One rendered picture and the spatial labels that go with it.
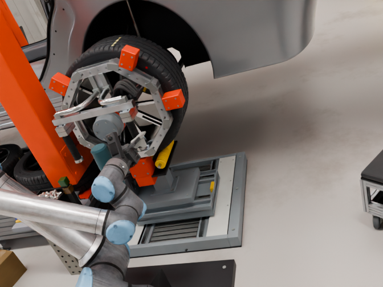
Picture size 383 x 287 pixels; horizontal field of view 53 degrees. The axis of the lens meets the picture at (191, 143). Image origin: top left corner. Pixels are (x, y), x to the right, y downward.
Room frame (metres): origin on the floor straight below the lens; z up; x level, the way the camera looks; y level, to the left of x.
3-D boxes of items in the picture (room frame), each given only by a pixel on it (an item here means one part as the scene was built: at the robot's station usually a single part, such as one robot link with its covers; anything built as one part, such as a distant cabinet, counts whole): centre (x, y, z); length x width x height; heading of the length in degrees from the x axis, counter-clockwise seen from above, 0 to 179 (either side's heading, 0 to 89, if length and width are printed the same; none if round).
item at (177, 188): (2.02, 0.25, 0.32); 0.40 x 0.30 x 0.28; 70
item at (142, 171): (1.90, 0.29, 0.48); 0.16 x 0.12 x 0.17; 160
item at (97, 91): (1.78, 0.44, 1.03); 0.19 x 0.18 x 0.11; 160
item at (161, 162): (1.92, 0.16, 0.51); 0.29 x 0.06 x 0.06; 160
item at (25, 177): (2.54, 0.92, 0.39); 0.66 x 0.66 x 0.24
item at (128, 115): (1.61, 0.21, 0.93); 0.09 x 0.05 x 0.05; 160
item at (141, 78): (1.86, 0.31, 0.85); 0.54 x 0.07 x 0.54; 70
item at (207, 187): (2.01, 0.20, 0.13); 0.50 x 0.36 x 0.10; 70
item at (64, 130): (1.73, 0.53, 0.93); 0.09 x 0.05 x 0.05; 160
